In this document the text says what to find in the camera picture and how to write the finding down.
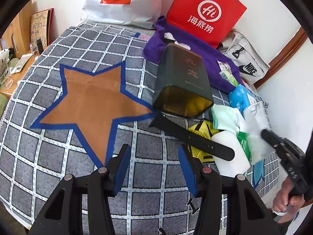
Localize wooden bedside table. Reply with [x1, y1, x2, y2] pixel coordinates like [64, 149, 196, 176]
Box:
[1, 55, 39, 99]

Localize green wet wipe packet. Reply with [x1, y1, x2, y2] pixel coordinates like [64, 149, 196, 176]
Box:
[237, 132, 251, 162]

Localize red Haidilao paper bag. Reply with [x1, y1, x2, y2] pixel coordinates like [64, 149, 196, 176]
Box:
[166, 0, 247, 48]

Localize brown framed picture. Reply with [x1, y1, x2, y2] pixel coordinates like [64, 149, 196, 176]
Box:
[30, 8, 54, 47]

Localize black bottle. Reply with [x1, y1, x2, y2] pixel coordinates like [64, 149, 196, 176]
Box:
[36, 37, 43, 55]

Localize person's right hand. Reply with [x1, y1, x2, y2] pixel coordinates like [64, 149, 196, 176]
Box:
[272, 177, 305, 223]

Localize grey Nike waist bag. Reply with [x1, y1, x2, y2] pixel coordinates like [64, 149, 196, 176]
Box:
[218, 29, 270, 85]

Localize clear green plastic bag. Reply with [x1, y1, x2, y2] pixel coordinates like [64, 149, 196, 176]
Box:
[219, 69, 239, 87]

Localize brown wooden door frame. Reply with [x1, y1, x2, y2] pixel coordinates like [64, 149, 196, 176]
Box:
[254, 27, 308, 88]

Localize small red white tissue pack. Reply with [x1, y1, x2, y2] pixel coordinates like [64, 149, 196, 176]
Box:
[217, 61, 232, 73]

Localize grey checkered cloth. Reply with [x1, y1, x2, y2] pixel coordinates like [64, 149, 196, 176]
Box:
[0, 22, 281, 235]

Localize white tissue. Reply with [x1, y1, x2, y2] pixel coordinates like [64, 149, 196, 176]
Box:
[163, 32, 191, 50]

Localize white sponge block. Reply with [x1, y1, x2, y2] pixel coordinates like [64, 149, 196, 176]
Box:
[211, 130, 250, 178]

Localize white spotted plush toy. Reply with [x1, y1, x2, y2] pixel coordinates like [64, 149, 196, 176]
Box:
[0, 49, 10, 65]

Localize dark green tea box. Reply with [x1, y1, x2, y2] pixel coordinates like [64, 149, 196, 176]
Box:
[153, 43, 214, 118]

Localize mint green cloth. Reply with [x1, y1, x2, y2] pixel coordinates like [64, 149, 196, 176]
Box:
[211, 104, 247, 135]

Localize black strap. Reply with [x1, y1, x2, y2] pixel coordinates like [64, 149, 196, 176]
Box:
[148, 111, 236, 162]

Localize purple towel tray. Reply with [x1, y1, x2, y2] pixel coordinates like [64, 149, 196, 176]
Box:
[143, 15, 244, 93]

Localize brown felt star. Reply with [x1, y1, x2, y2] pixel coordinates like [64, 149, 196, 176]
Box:
[31, 61, 157, 168]

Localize blue tissue pack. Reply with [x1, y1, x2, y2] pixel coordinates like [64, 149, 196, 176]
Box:
[228, 85, 257, 115]

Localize white Miniso plastic bag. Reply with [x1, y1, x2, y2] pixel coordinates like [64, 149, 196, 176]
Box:
[82, 0, 161, 29]

